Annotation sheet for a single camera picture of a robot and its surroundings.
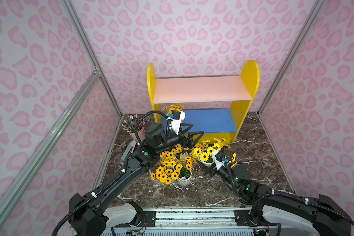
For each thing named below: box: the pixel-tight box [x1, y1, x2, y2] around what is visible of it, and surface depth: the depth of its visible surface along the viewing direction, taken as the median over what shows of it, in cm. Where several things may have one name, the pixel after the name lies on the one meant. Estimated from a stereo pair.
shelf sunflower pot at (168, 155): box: [159, 150, 176, 162], surface depth 84 cm
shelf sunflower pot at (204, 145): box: [192, 139, 210, 150], surface depth 85 cm
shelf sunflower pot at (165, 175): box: [149, 166, 180, 185], surface depth 75 cm
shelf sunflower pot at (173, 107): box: [162, 103, 185, 117], surface depth 87 cm
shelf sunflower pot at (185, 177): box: [175, 156, 193, 187], surface depth 82 cm
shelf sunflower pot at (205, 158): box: [191, 146, 215, 168], surface depth 65 cm
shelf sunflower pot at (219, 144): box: [213, 137, 232, 151], surface depth 70 cm
